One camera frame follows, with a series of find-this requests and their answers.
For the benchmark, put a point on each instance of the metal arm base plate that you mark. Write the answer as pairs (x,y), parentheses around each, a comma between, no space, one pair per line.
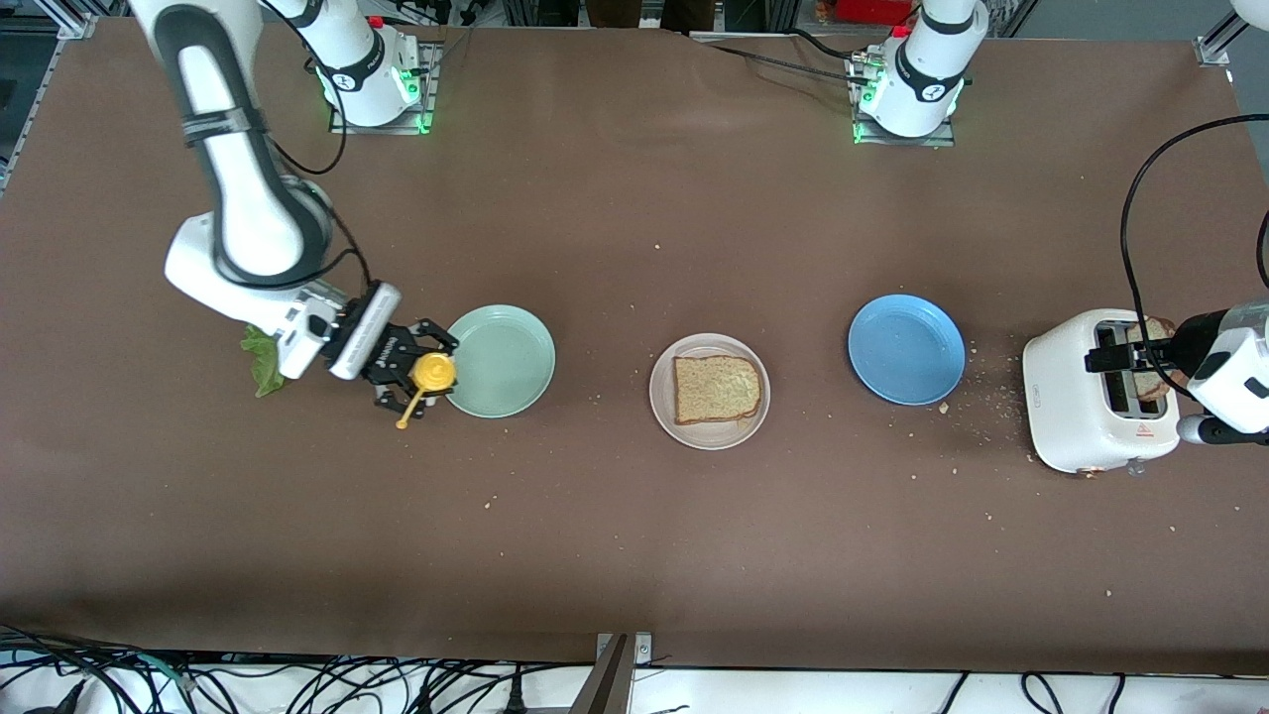
(428,99)
(942,139)

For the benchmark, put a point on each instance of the blue plate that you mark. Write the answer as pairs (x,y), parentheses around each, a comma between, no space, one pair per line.
(906,349)

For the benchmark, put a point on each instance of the beige plate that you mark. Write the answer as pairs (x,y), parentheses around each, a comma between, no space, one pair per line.
(662,397)

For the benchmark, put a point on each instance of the brown table cover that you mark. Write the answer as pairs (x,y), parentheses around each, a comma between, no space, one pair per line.
(634,248)

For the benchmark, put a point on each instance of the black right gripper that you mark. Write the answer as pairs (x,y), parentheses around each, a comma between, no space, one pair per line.
(389,358)

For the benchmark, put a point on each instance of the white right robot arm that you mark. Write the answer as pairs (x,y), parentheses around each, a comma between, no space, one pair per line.
(248,218)

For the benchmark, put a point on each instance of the mint green plate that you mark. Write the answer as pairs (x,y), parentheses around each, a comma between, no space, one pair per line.
(501,362)

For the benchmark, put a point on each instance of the red box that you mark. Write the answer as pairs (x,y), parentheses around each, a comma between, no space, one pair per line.
(872,10)

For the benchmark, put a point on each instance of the yellow mustard squeeze bottle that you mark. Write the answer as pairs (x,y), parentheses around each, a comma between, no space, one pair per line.
(434,372)

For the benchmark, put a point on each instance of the aluminium frame profile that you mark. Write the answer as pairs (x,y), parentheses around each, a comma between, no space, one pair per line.
(1214,50)

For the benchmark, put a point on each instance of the green lettuce leaf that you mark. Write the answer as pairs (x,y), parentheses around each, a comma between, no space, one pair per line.
(263,372)

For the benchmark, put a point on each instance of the white toaster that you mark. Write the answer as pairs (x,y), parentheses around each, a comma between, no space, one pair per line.
(1066,397)

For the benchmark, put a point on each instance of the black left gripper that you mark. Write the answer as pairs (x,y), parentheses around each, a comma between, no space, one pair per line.
(1196,339)

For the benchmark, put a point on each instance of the brown toast bread slice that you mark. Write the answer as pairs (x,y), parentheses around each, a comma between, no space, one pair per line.
(1155,329)
(716,389)

